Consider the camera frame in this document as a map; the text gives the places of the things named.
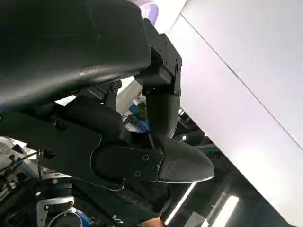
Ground white strip light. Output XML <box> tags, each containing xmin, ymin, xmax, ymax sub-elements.
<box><xmin>163</xmin><ymin>182</ymin><xmax>197</xmax><ymax>226</ymax></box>
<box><xmin>208</xmin><ymin>194</ymin><xmax>240</xmax><ymax>227</ymax></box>

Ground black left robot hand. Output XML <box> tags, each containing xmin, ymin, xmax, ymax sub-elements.
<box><xmin>0</xmin><ymin>0</ymin><xmax>215</xmax><ymax>191</ymax></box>

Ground person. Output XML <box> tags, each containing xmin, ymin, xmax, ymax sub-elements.
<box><xmin>71</xmin><ymin>176</ymin><xmax>197</xmax><ymax>227</ymax></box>

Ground lilac plate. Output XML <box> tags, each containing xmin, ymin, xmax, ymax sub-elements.
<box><xmin>139</xmin><ymin>0</ymin><xmax>159</xmax><ymax>26</ymax></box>

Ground white background machine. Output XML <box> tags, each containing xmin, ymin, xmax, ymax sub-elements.
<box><xmin>0</xmin><ymin>136</ymin><xmax>39</xmax><ymax>176</ymax></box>

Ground blue and green machine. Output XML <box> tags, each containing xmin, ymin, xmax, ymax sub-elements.
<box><xmin>122</xmin><ymin>99</ymin><xmax>151</xmax><ymax>134</ymax></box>

